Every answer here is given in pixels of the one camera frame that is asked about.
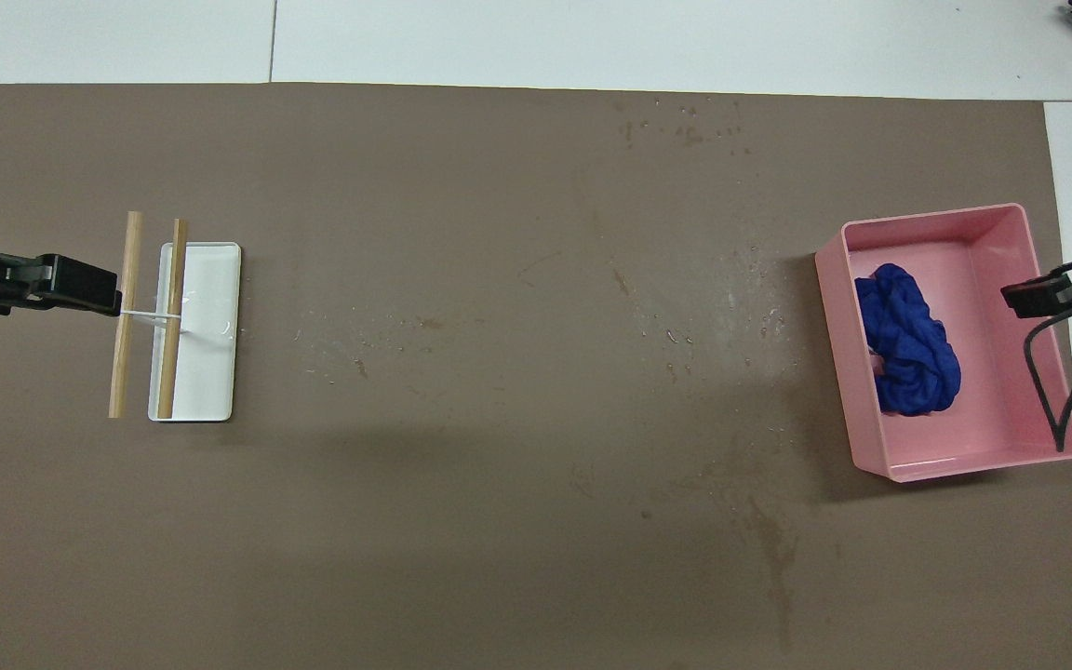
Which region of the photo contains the blue towel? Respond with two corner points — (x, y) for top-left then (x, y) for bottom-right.
(854, 263), (963, 417)

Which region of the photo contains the pink plastic bin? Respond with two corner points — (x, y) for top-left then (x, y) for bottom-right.
(815, 203), (1072, 483)

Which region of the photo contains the white rack with wooden rods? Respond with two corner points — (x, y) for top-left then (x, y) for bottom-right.
(108, 211), (242, 422)

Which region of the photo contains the brown table mat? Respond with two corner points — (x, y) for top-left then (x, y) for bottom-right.
(0, 82), (1072, 670)

